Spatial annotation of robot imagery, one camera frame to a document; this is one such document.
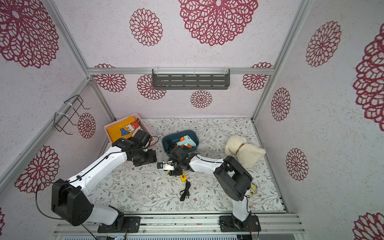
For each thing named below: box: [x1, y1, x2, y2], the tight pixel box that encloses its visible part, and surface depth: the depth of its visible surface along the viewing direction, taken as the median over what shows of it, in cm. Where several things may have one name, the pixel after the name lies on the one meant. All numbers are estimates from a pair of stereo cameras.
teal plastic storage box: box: [161, 129, 200, 158], surface depth 103 cm
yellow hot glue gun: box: [180, 171, 187, 182], surface depth 89 cm
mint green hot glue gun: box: [176, 135, 197, 147], surface depth 102 cm
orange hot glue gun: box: [176, 135, 196, 149], surface depth 102 cm
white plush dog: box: [224, 135, 266, 169], surface depth 95 cm
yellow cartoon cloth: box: [107, 116, 143, 144], surface depth 108 cm
